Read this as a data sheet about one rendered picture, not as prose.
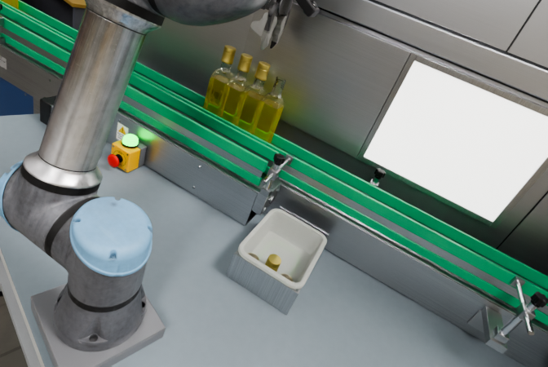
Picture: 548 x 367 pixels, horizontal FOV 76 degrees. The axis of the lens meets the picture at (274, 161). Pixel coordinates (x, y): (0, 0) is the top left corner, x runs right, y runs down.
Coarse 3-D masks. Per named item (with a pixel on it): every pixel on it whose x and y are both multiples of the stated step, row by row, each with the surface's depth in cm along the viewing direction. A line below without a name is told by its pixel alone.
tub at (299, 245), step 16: (272, 224) 99; (288, 224) 98; (304, 224) 96; (256, 240) 91; (272, 240) 97; (288, 240) 99; (304, 240) 97; (320, 240) 94; (288, 256) 94; (304, 256) 96; (272, 272) 78; (288, 272) 89; (304, 272) 82
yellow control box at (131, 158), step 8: (112, 144) 102; (120, 144) 102; (112, 152) 103; (120, 152) 101; (128, 152) 100; (136, 152) 102; (144, 152) 106; (120, 160) 102; (128, 160) 101; (136, 160) 104; (128, 168) 103
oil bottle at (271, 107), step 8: (264, 96) 99; (272, 96) 98; (264, 104) 99; (272, 104) 98; (280, 104) 99; (264, 112) 100; (272, 112) 99; (280, 112) 102; (256, 120) 102; (264, 120) 101; (272, 120) 100; (256, 128) 103; (264, 128) 102; (272, 128) 103; (264, 136) 103; (272, 136) 107
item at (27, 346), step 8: (0, 256) 126; (0, 264) 126; (0, 272) 124; (0, 280) 121; (8, 280) 122; (0, 288) 134; (8, 288) 120; (0, 296) 136; (8, 296) 118; (8, 304) 116; (16, 304) 117; (16, 312) 115; (16, 320) 113; (16, 328) 111; (24, 328) 112; (24, 336) 110; (24, 344) 108; (32, 344) 108; (24, 352) 106; (32, 352) 107; (32, 360) 105
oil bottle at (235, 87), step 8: (232, 80) 101; (240, 80) 101; (232, 88) 101; (240, 88) 100; (224, 96) 103; (232, 96) 102; (240, 96) 101; (224, 104) 104; (232, 104) 103; (224, 112) 105; (232, 112) 104; (232, 120) 105
